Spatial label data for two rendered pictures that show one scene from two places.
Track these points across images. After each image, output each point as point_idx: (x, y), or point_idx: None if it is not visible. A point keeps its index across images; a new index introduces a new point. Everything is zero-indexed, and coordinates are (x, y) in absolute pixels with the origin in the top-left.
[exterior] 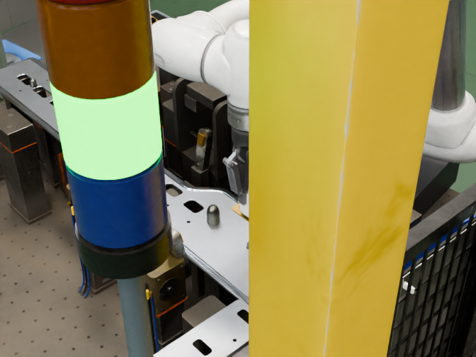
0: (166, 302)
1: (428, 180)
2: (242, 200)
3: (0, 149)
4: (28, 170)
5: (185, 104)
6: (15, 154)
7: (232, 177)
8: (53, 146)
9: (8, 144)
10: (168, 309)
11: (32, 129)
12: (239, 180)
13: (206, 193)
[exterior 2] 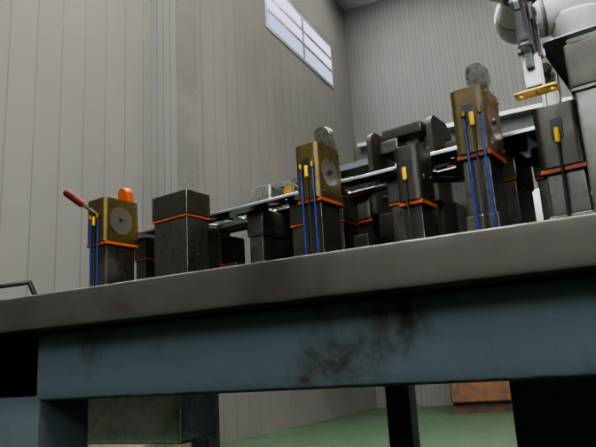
0: (493, 137)
1: None
2: (532, 59)
3: (161, 234)
4: (198, 250)
5: (382, 151)
6: (189, 219)
7: (521, 19)
8: (211, 263)
9: (184, 203)
10: (496, 152)
11: (207, 200)
12: (528, 25)
13: (447, 174)
